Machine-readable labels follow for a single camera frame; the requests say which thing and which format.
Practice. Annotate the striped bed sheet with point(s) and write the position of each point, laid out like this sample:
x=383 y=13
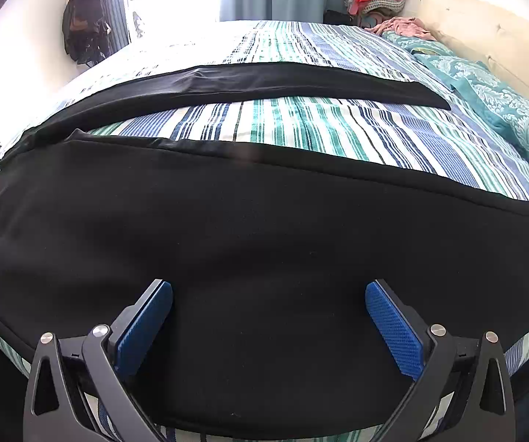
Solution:
x=319 y=124

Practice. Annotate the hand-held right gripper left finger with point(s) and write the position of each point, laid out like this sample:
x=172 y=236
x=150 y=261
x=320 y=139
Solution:
x=144 y=327

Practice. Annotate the small teal patterned pillow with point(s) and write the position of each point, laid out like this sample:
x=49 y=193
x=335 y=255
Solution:
x=407 y=42

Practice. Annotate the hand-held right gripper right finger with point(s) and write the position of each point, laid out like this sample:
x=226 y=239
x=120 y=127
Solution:
x=393 y=327

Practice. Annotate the dark blue window curtain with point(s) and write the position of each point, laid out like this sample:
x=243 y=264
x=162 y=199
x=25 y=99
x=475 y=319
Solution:
x=117 y=14

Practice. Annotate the pile of colourful clothes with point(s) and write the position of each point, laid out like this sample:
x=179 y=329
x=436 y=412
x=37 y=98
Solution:
x=374 y=0

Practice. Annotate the black pants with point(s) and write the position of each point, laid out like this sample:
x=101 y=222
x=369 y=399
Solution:
x=264 y=221

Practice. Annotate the pink cloth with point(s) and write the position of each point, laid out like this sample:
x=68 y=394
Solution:
x=400 y=25

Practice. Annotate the large teal patterned pillow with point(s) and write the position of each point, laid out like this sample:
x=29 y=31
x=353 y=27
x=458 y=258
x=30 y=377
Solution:
x=499 y=96

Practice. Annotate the cream padded headboard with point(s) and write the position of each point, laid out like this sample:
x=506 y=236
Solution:
x=485 y=27

